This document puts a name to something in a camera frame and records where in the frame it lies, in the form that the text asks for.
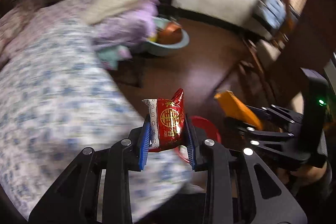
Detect wooden chair with cushion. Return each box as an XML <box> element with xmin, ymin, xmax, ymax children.
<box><xmin>213</xmin><ymin>27</ymin><xmax>295</xmax><ymax>114</ymax></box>

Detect blue floral bed sheet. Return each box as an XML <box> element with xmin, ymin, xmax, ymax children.
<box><xmin>0</xmin><ymin>0</ymin><xmax>195</xmax><ymax>223</ymax></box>

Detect red plastic trash basket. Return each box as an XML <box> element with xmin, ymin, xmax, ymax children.
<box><xmin>174</xmin><ymin>115</ymin><xmax>222</xmax><ymax>164</ymax></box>

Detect red snack wrapper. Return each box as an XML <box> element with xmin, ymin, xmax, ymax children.
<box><xmin>142</xmin><ymin>88</ymin><xmax>185</xmax><ymax>152</ymax></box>

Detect light blue wash basin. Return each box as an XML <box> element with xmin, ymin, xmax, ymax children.
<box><xmin>145</xmin><ymin>17</ymin><xmax>190</xmax><ymax>57</ymax></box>

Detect orange snack wrapper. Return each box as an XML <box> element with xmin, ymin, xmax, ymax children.
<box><xmin>214</xmin><ymin>90</ymin><xmax>263</xmax><ymax>131</ymax></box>

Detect purple floral folded blanket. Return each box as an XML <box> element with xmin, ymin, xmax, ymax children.
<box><xmin>92</xmin><ymin>0</ymin><xmax>159</xmax><ymax>51</ymax></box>

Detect black folding stool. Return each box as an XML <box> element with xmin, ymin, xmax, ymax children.
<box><xmin>109</xmin><ymin>54</ymin><xmax>146</xmax><ymax>88</ymax></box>

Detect right hand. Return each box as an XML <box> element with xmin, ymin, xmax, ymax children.
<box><xmin>276</xmin><ymin>162</ymin><xmax>327</xmax><ymax>185</ymax></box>

